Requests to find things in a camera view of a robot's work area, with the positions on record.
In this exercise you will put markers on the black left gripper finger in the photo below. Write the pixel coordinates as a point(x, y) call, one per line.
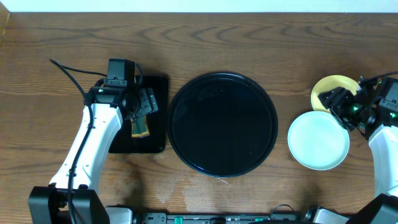
point(133, 118)
point(147, 103)

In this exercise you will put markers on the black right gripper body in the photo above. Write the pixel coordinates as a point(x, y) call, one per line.
point(350, 111)

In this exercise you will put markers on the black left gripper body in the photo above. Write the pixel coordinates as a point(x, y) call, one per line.
point(135, 102)

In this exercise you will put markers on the green and yellow sponge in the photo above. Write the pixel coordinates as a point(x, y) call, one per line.
point(139, 127)

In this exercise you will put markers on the yellow plate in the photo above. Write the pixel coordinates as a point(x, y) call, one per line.
point(327, 84)

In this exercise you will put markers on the light blue plate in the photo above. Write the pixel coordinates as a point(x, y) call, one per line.
point(317, 141)

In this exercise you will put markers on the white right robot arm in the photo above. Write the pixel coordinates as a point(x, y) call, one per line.
point(383, 143)

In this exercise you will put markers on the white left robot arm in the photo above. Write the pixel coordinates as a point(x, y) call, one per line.
point(72, 194)

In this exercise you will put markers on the black rectangular tray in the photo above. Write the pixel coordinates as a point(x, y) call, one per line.
point(154, 143)

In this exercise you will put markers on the round black tray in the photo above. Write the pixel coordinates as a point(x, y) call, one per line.
point(222, 124)

